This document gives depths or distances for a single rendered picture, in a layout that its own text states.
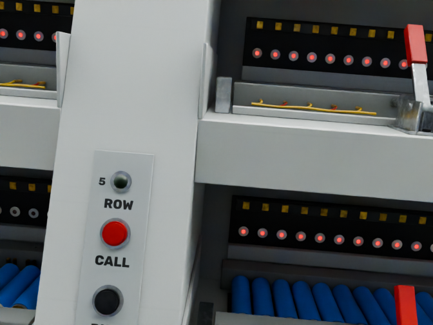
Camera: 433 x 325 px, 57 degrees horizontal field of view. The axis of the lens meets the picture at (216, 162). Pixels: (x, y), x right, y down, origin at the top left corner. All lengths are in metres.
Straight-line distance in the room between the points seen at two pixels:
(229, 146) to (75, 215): 0.11
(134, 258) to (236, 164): 0.09
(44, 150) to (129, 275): 0.11
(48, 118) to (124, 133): 0.05
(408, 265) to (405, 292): 0.15
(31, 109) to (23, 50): 0.22
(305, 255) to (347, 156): 0.19
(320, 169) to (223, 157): 0.07
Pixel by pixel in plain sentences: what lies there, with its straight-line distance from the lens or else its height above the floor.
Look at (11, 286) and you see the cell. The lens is 0.41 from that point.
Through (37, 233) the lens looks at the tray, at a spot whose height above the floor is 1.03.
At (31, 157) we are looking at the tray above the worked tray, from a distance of 0.31.
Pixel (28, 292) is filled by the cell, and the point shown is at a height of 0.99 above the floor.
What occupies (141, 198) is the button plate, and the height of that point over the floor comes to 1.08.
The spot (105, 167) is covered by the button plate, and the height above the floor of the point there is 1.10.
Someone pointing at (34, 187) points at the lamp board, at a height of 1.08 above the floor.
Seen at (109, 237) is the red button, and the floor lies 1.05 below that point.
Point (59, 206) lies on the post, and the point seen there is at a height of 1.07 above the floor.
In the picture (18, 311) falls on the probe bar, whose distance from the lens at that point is 0.37.
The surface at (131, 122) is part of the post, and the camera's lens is 0.28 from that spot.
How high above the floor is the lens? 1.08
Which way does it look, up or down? 6 degrees up
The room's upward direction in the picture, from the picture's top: 5 degrees clockwise
